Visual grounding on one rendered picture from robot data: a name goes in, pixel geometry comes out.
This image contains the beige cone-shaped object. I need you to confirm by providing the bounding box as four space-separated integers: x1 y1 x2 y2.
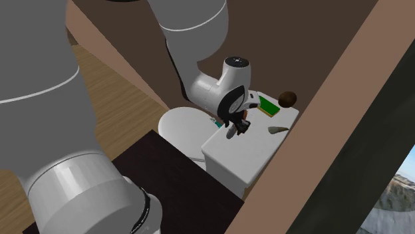
267 126 290 135

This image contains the white toilet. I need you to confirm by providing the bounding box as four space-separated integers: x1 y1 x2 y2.
158 90 300 199

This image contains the brown ball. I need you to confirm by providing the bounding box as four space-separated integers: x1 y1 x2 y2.
278 91 298 109

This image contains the green flat box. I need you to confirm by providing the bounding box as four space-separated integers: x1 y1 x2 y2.
257 95 281 118

